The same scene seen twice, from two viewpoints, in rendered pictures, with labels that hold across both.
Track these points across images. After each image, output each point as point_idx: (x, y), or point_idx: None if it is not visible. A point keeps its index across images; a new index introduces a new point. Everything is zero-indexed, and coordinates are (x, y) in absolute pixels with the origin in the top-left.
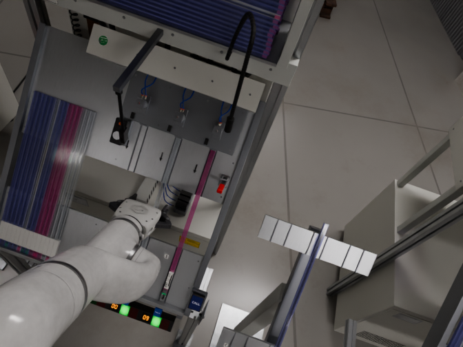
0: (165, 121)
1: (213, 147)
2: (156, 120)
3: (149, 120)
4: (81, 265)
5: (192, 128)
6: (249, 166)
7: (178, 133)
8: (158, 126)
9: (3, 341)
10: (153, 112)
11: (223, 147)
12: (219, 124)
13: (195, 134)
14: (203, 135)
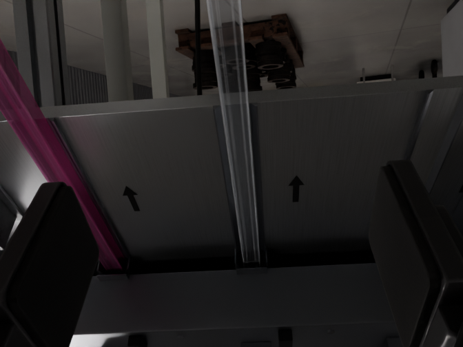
0: (307, 339)
1: (104, 335)
2: (342, 336)
3: (368, 332)
4: None
5: (207, 346)
6: (35, 57)
7: (246, 332)
8: (331, 328)
9: None
10: (357, 343)
11: (72, 341)
12: None
13: (187, 341)
14: (160, 344)
